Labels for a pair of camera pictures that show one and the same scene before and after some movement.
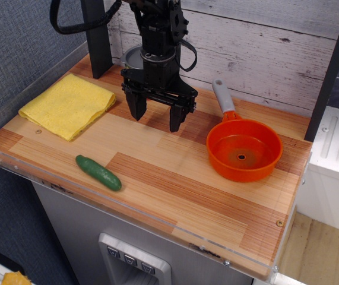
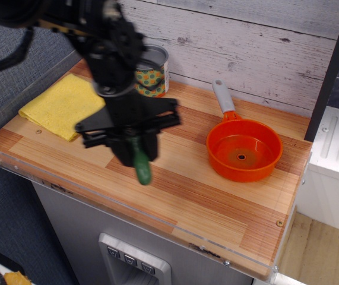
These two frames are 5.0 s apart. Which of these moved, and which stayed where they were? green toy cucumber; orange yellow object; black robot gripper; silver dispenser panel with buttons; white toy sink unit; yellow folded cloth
Moved: green toy cucumber; black robot gripper
Stayed: white toy sink unit; silver dispenser panel with buttons; yellow folded cloth; orange yellow object
